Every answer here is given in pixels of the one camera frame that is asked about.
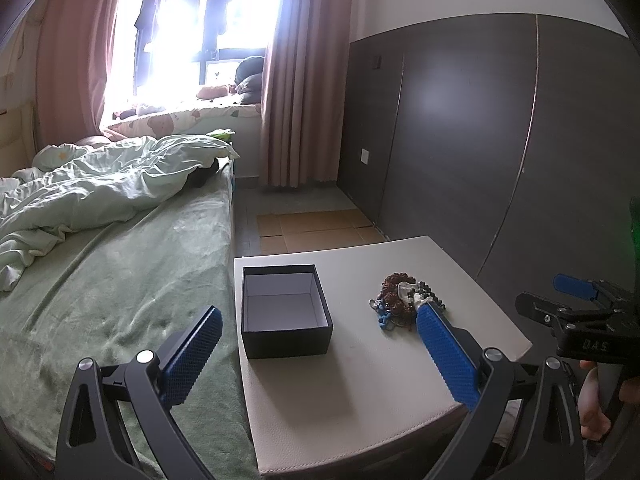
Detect dark bead bracelet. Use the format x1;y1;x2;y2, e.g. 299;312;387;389
414;280;448;317

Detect clear plastic pouch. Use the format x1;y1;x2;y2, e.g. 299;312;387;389
397;282;428;310

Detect brown wooden bead bracelet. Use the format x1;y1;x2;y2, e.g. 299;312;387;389
380;271;419;317

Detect black open jewelry box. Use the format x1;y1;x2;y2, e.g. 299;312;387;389
240;264;333;360

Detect person's right hand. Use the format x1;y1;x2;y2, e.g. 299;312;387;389
577;361;611;442

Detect green bed mattress sheet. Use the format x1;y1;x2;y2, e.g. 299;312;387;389
1;169;258;479

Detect white low table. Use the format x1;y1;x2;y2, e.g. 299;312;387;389
234;236;530;478

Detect light green crumpled duvet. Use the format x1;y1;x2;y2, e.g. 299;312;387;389
1;134;239;292

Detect flattened cardboard sheet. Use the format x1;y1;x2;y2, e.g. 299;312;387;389
257;208;385;255

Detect black garment on bed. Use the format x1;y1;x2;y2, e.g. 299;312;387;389
186;158;219;188

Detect floral window seat cushion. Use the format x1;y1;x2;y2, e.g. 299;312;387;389
104;102;262;139

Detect pink right curtain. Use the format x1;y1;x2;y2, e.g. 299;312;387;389
260;0;352;188

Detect pink curtain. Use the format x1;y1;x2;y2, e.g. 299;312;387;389
36;0;118;145
260;0;352;188

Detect dark pillows on sill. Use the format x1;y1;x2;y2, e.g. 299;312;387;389
234;55;265;105

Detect pink left curtain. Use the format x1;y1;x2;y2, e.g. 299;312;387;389
36;0;118;145

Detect white wall socket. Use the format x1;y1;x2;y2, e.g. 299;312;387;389
360;148;370;165

